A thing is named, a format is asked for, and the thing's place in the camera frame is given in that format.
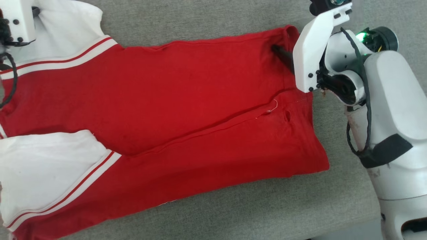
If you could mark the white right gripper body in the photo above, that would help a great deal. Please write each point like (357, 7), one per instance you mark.
(310, 56)

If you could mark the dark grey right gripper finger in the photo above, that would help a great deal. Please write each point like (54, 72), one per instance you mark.
(285, 56)

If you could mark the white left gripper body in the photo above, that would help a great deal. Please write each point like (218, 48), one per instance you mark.
(20, 20)

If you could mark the red and white basketball shorts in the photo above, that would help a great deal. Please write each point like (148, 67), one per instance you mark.
(166, 100)

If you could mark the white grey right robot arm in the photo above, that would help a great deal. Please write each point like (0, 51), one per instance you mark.
(397, 100)

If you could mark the grey fabric sofa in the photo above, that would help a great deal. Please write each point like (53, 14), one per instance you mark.
(200, 20)

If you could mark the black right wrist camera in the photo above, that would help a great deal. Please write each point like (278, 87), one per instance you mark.
(322, 6)

